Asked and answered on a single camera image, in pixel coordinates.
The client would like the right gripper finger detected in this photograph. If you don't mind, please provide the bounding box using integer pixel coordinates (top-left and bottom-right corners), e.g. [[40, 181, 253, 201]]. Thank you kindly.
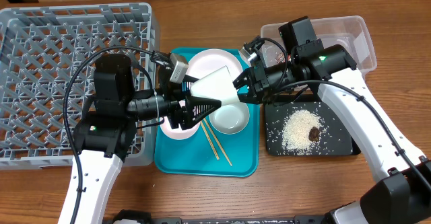
[[232, 69, 253, 89], [238, 92, 263, 104]]

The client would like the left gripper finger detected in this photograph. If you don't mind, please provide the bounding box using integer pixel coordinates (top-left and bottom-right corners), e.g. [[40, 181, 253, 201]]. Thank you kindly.
[[178, 75, 198, 93], [184, 96, 222, 125]]

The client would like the white paper cup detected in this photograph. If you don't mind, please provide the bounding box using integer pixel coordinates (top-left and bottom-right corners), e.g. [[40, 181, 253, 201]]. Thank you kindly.
[[190, 66, 240, 106]]

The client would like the grey ceramic bowl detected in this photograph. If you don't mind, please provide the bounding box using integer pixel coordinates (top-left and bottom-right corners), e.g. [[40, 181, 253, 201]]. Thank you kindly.
[[209, 102, 250, 135]]

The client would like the pile of white rice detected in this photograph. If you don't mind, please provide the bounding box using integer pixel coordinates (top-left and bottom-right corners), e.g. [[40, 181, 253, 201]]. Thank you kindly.
[[266, 109, 331, 156]]

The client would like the red snack wrapper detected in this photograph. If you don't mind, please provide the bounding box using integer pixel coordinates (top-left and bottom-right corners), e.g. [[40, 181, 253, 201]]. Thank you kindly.
[[275, 53, 285, 64]]

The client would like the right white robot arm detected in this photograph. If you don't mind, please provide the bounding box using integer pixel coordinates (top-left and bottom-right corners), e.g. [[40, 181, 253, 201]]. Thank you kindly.
[[234, 17, 430, 223]]

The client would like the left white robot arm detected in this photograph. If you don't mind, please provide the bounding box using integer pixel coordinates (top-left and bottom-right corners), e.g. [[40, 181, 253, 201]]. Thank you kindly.
[[59, 54, 222, 223]]

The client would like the black waste tray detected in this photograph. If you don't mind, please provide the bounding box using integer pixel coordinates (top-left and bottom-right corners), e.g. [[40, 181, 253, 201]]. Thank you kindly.
[[264, 95, 360, 156]]

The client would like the left wooden chopstick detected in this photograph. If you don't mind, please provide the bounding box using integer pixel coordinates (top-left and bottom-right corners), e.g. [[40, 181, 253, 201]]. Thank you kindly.
[[200, 121, 220, 160]]

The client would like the wooden chopstick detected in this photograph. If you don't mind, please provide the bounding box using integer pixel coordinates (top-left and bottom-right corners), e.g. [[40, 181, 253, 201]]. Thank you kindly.
[[203, 118, 233, 167], [200, 121, 220, 160]]

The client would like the large white plate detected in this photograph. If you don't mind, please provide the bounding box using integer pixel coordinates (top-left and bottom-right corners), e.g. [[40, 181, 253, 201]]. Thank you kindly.
[[186, 48, 243, 80]]

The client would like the small pink-rimmed saucer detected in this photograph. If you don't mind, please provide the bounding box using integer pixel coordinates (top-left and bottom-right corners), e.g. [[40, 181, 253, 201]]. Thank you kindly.
[[160, 117, 199, 140]]

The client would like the teal serving tray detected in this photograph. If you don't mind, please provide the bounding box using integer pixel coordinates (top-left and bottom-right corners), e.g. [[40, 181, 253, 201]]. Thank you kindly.
[[154, 104, 260, 178]]

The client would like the right wooden chopstick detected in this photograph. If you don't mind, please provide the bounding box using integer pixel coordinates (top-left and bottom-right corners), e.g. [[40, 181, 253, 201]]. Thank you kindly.
[[203, 118, 233, 167]]

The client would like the clear plastic bin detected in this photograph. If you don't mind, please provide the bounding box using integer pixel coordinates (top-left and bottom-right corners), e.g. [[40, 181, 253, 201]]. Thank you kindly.
[[260, 15, 377, 91]]

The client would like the grey plastic dish rack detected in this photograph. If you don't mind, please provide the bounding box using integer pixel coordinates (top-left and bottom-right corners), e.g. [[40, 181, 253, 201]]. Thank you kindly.
[[1, 3, 160, 170]]

